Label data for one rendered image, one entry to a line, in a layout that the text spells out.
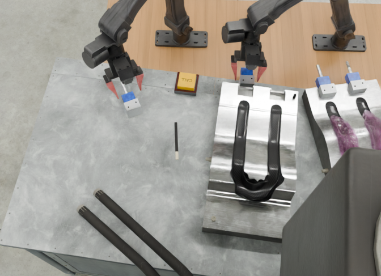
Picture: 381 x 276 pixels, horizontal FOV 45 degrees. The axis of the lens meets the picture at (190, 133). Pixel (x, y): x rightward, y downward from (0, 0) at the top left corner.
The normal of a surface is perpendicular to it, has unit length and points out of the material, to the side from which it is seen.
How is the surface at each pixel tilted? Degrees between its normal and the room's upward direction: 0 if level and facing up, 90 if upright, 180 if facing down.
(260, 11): 34
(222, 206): 0
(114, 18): 22
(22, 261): 0
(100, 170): 0
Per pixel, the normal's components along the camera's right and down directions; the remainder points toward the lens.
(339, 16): 0.21, 0.89
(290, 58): 0.01, -0.42
